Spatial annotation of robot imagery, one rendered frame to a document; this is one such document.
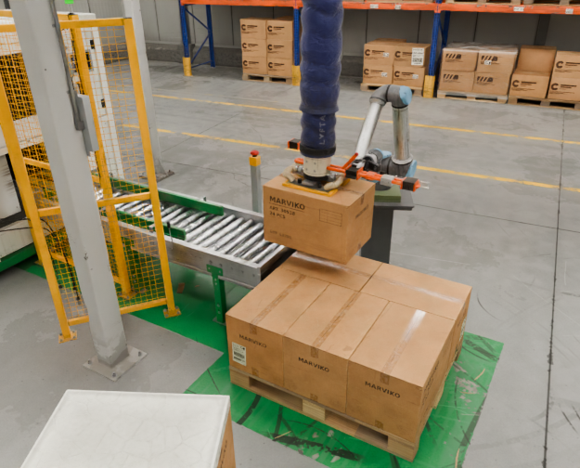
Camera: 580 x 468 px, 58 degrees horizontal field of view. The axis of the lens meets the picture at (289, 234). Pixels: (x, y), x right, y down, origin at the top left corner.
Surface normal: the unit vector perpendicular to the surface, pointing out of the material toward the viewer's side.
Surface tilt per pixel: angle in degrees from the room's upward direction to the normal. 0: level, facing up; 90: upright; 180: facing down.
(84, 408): 0
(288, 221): 90
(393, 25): 90
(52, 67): 90
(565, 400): 0
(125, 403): 0
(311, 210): 90
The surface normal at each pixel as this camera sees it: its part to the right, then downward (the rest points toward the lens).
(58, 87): 0.86, 0.23
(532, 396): -0.01, -0.88
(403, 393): -0.50, 0.42
